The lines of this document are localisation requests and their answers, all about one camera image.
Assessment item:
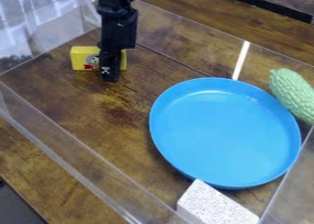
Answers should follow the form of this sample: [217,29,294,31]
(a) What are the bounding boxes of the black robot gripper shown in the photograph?
[98,0,139,82]

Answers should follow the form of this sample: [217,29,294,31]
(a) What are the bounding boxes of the yellow butter block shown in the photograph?
[69,45,127,72]

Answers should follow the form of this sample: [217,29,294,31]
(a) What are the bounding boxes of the blue round tray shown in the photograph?
[149,77,302,189]

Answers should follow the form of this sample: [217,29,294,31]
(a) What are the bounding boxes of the white speckled foam block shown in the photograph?
[177,179,260,224]

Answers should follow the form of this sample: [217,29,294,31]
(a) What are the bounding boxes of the green bitter gourd toy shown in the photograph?
[269,68,314,126]

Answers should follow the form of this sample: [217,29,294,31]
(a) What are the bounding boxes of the clear acrylic enclosure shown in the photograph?
[0,0,314,224]

